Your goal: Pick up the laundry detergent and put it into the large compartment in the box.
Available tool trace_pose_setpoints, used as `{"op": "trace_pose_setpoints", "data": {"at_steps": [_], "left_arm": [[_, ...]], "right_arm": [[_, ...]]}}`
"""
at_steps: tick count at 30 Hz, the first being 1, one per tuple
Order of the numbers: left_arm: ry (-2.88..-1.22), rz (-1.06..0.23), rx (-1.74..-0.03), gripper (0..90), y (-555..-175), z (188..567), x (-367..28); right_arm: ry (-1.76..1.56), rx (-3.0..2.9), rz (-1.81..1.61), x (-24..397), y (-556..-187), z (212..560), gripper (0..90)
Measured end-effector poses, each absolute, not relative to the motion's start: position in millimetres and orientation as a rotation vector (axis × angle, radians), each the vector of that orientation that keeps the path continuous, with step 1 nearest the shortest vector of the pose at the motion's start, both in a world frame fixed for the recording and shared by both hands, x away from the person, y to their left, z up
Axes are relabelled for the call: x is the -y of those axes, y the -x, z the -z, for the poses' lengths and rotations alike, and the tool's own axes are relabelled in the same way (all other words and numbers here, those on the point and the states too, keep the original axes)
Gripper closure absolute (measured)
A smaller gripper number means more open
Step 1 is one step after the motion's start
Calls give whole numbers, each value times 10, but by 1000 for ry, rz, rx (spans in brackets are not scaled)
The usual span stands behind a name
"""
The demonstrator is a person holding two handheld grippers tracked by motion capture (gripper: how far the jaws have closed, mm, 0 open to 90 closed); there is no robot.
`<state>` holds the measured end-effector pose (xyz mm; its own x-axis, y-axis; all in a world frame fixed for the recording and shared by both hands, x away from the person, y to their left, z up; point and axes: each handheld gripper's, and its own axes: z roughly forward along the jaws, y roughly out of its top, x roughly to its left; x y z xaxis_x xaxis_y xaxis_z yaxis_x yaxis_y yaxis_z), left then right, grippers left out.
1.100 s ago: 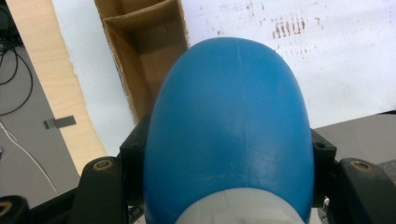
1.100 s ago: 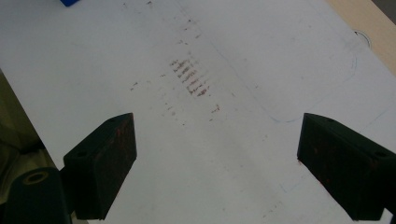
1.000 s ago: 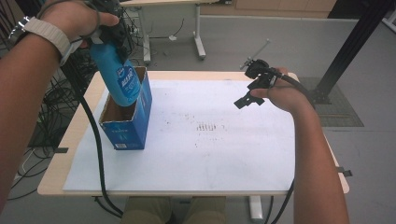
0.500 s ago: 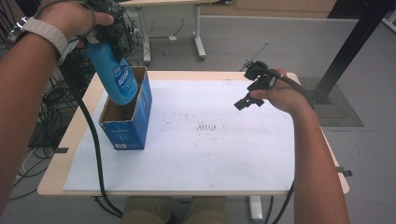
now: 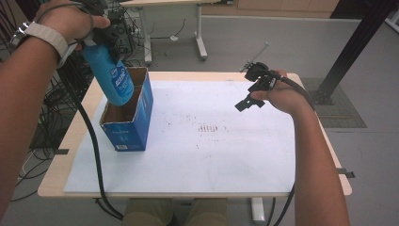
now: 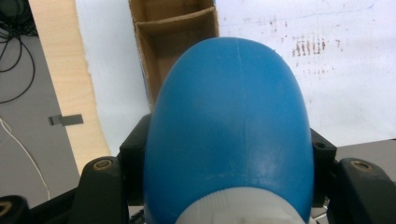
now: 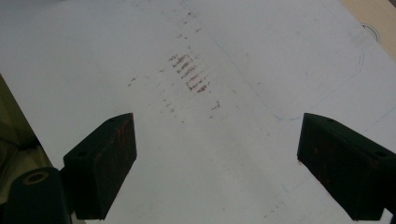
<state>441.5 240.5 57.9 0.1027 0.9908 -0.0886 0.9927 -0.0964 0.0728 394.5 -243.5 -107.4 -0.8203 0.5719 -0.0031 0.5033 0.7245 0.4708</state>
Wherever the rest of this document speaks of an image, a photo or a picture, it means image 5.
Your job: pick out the person's left leg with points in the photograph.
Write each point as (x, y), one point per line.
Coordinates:
(147, 212)

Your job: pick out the grey floor mat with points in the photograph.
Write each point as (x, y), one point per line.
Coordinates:
(345, 109)

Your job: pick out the person's right hand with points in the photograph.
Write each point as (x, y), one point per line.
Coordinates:
(282, 99)

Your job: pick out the white-legged desk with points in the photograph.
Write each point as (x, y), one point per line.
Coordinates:
(175, 19)

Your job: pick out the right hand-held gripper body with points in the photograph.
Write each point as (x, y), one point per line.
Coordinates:
(262, 77)

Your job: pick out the person's left hand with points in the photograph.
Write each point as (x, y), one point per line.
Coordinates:
(67, 22)

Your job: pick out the black metal stand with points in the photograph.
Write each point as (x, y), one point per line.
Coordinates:
(351, 53)

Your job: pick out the black tape strip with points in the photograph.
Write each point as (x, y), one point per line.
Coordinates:
(346, 173)
(61, 151)

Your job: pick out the blue plastic bottle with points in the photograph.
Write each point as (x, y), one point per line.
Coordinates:
(109, 73)

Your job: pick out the grey metal rod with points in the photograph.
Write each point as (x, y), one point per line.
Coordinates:
(258, 55)

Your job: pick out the person's leg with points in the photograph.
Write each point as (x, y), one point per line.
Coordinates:
(147, 212)
(208, 212)

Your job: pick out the person's right leg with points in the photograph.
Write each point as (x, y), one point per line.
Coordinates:
(208, 212)

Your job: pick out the dark computer equipment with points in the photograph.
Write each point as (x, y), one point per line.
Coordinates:
(124, 31)

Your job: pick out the light wooden table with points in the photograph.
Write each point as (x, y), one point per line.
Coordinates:
(78, 125)

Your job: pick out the white table mat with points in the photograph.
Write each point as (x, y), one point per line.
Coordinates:
(194, 157)

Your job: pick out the blue cardboard box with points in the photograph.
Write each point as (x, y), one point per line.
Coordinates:
(135, 125)

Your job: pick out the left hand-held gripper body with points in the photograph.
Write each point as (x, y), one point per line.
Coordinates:
(103, 19)

